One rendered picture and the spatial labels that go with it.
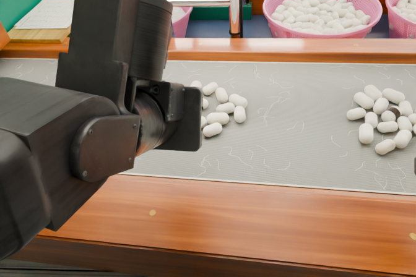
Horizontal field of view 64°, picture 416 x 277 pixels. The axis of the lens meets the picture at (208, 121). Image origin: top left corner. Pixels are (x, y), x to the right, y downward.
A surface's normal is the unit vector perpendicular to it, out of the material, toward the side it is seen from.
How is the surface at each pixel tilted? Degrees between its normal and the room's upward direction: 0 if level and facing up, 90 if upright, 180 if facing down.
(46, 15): 0
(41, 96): 16
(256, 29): 0
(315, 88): 0
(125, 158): 90
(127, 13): 90
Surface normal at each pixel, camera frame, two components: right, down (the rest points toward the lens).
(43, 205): 0.93, 0.24
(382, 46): -0.08, -0.70
